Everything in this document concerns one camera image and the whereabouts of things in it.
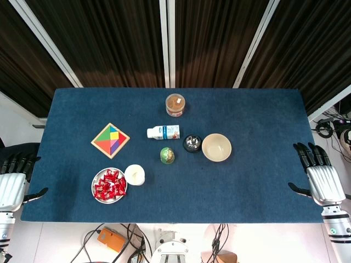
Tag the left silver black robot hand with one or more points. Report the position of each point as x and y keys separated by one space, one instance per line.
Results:
x=12 y=189

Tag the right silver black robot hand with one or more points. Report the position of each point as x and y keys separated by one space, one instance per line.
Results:
x=326 y=186

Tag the red candy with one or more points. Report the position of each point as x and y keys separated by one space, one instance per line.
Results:
x=108 y=195
x=109 y=173
x=105 y=189
x=117 y=174
x=111 y=182
x=122 y=182
x=122 y=191
x=102 y=180
x=115 y=190
x=98 y=190

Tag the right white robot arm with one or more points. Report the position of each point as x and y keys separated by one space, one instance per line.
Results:
x=337 y=227

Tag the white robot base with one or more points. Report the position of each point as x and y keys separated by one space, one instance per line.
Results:
x=170 y=249

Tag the silver metal plate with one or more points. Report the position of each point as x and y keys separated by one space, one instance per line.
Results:
x=109 y=201

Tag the white paper cup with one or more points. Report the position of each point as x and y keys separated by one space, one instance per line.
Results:
x=134 y=175

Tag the blue felt table cloth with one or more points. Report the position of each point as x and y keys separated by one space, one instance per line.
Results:
x=246 y=186

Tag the colourful wooden tangram puzzle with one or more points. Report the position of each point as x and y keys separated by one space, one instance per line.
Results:
x=109 y=139

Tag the orange box device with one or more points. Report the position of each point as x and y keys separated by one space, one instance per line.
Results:
x=109 y=238

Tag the beige bowl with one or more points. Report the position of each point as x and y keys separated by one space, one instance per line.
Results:
x=216 y=148

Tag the dark brown curtain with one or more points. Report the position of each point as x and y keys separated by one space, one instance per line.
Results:
x=214 y=41
x=307 y=49
x=109 y=41
x=22 y=68

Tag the brown rounded object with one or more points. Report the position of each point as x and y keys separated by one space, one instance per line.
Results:
x=219 y=257

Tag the chrome call bell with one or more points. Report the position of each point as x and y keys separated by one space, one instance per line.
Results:
x=192 y=143

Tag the white milk drink bottle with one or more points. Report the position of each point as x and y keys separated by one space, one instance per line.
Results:
x=164 y=132

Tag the clear plastic snack jar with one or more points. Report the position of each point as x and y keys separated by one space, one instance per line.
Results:
x=175 y=104

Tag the white frame post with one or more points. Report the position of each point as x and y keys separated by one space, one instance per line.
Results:
x=46 y=43
x=329 y=104
x=167 y=41
x=255 y=43

